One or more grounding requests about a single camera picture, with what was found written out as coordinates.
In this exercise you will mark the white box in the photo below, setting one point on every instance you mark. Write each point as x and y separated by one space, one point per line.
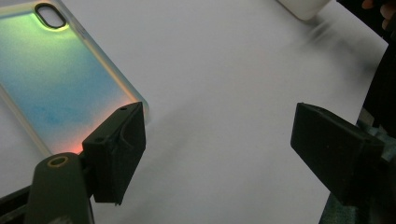
303 7

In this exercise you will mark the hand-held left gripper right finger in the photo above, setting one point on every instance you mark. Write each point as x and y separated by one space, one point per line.
336 155

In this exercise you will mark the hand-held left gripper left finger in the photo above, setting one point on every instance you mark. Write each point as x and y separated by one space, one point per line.
116 155

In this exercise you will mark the iridescent translucent phone case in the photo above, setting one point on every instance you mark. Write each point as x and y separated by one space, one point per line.
59 84

